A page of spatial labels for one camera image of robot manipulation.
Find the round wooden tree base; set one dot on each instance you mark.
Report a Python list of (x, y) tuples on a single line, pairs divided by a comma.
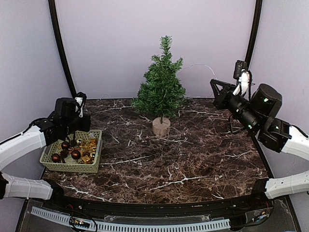
[(161, 129)]

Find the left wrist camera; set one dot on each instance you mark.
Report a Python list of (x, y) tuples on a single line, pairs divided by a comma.
[(79, 103)]

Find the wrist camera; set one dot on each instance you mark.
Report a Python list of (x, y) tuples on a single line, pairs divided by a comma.
[(79, 103), (239, 67)]

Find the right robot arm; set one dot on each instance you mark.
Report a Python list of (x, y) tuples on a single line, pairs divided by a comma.
[(285, 141)]

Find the small green christmas tree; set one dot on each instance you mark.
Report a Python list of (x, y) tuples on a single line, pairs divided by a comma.
[(162, 93)]

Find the black frame post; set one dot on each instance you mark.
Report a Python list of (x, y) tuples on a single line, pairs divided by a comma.
[(60, 47), (254, 31)]

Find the gold gift box ornament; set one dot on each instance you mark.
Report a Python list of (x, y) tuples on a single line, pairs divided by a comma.
[(86, 159)]

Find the right black frame post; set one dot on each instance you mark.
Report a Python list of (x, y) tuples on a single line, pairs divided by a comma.
[(254, 31)]

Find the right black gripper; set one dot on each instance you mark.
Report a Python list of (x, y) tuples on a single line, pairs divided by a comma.
[(220, 97)]

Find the white slotted cable duct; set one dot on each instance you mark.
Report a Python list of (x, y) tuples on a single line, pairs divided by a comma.
[(87, 225)]

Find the brown pine cone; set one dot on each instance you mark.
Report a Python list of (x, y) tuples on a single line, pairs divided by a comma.
[(64, 153)]

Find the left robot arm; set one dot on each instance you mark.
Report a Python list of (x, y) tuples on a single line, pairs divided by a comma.
[(15, 147)]

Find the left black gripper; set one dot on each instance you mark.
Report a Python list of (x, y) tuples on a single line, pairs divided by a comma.
[(86, 127)]

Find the left black frame post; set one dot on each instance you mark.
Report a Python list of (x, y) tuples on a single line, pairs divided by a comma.
[(60, 47)]

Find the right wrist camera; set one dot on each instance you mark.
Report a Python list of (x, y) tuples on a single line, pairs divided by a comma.
[(239, 67)]

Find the brown ball ornament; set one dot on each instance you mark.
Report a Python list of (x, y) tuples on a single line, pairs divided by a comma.
[(65, 145), (75, 154), (56, 158)]

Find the green perforated plastic basket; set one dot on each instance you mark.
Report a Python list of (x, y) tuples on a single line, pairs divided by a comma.
[(92, 145)]

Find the black front rail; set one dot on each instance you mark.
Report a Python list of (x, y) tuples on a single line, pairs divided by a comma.
[(235, 207)]

